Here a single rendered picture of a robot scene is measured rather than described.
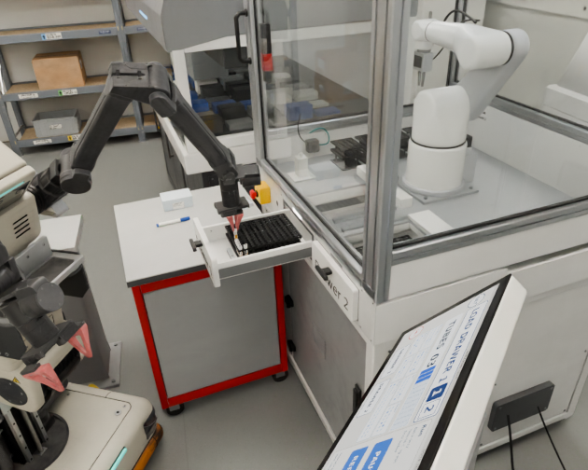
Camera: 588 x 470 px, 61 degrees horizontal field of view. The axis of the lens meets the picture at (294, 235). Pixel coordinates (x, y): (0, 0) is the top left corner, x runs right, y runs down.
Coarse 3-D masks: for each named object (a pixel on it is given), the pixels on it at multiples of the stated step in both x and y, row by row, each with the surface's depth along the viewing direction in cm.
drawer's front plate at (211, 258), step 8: (200, 224) 172; (200, 232) 167; (200, 248) 174; (208, 248) 158; (208, 256) 157; (216, 256) 154; (208, 264) 161; (216, 264) 154; (216, 272) 156; (216, 280) 157
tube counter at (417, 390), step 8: (440, 352) 89; (432, 360) 89; (424, 368) 89; (432, 368) 86; (424, 376) 86; (416, 384) 86; (424, 384) 83; (416, 392) 83; (408, 400) 83; (416, 400) 80; (400, 408) 82; (408, 408) 80; (400, 416) 80; (408, 416) 78; (392, 424) 80; (400, 424) 78
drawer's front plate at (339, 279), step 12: (312, 252) 162; (324, 252) 154; (324, 264) 154; (336, 264) 148; (336, 276) 146; (336, 288) 148; (348, 288) 139; (336, 300) 150; (348, 300) 141; (348, 312) 143
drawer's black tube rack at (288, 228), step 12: (276, 216) 180; (240, 228) 174; (252, 228) 174; (264, 228) 174; (276, 228) 173; (288, 228) 173; (228, 240) 175; (240, 240) 168; (252, 240) 172; (264, 240) 167; (276, 240) 166; (288, 240) 167; (300, 240) 171; (252, 252) 166
